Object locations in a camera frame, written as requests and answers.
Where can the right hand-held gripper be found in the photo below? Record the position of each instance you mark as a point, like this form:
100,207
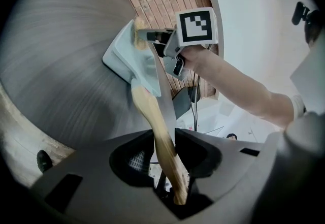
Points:
195,27

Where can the white sleeve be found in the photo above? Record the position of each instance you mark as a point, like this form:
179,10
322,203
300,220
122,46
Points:
298,106

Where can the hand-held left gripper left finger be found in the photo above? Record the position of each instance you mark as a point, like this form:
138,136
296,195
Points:
96,167

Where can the tan scrubbing brush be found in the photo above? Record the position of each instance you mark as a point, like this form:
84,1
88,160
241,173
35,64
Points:
140,37

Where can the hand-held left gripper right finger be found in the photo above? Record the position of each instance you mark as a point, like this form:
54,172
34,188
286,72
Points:
236,159

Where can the grey chair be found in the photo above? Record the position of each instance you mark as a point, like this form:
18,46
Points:
181,104

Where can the black shoe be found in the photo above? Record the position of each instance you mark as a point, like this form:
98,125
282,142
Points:
43,162

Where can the black mounted camera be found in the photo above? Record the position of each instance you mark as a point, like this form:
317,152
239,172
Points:
303,14

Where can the person's right forearm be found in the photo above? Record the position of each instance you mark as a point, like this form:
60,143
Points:
241,85

